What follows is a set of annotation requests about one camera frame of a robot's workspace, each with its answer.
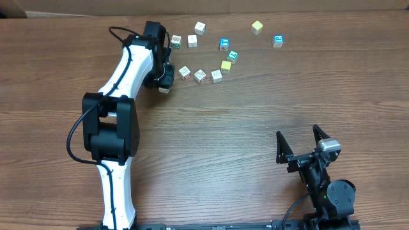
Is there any far yellow wooden block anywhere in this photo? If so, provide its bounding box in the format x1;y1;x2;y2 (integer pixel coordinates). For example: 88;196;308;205
251;20;263;35

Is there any blue wooden block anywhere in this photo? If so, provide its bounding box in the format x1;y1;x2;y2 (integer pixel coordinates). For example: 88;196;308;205
219;38;229;51
273;34;284;48

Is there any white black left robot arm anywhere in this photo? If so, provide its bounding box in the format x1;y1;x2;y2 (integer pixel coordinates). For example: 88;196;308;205
79;21;175;229

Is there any white block dark edge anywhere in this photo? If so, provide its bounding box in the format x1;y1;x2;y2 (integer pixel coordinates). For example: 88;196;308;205
194;22;206;36

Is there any red elephant wooden block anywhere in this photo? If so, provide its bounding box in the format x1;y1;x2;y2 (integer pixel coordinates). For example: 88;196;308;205
194;70;207;84

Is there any yellow letter wooden block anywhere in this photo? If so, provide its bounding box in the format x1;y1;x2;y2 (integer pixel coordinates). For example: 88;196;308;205
158;88;170;94

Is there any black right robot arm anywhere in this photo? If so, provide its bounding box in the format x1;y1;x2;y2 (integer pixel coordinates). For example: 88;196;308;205
272;124;360;230

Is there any plain white wooden block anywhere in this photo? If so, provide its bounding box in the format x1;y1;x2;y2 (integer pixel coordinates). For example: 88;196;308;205
187;34;197;48

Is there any green top wooden block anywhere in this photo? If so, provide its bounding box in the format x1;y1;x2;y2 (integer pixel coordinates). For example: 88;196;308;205
227;50;239;64

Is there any red edged bee block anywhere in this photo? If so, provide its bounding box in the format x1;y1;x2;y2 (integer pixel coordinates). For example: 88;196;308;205
178;66;191;81

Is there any far blue wooden block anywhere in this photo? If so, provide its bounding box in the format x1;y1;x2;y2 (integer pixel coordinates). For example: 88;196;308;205
273;34;284;48

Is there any green red wooden block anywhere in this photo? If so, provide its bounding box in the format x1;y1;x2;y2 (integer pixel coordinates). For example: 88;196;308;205
171;35;181;49

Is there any blue top wooden block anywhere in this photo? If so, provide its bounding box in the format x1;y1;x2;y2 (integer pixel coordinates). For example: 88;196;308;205
219;38;229;51

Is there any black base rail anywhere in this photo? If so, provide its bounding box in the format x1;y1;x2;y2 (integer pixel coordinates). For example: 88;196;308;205
76;219;362;230

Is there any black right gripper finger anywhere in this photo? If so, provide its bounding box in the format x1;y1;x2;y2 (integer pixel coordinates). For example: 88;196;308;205
276;131;293;164
313;124;330;149

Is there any cardboard backdrop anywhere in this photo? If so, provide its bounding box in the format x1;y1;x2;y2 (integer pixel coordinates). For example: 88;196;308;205
1;0;408;18

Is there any yellow top wooden block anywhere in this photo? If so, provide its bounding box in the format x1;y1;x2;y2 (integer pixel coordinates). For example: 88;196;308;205
220;61;232;73

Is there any white pretzel wooden block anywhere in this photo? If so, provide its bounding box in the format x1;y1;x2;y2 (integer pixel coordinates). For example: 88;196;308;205
211;70;222;84

